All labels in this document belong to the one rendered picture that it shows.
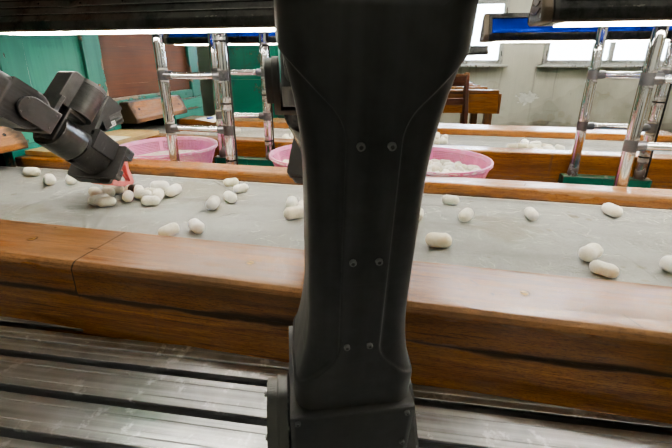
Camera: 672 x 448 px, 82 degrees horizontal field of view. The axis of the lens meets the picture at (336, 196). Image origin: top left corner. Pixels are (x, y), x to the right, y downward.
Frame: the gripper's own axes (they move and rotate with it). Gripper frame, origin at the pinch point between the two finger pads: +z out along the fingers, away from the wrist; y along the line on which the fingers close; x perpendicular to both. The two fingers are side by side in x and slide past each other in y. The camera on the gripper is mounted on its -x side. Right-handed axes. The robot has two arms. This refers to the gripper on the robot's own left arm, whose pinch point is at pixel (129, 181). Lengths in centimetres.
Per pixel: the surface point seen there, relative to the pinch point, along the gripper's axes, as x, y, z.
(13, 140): -9.2, 35.9, 2.0
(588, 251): 9, -79, -10
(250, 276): 19.4, -39.2, -22.4
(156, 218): 9.3, -14.2, -7.4
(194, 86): -73, 41, 63
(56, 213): 10.4, 4.2, -8.6
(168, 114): -19.6, 0.7, 4.9
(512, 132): -52, -88, 58
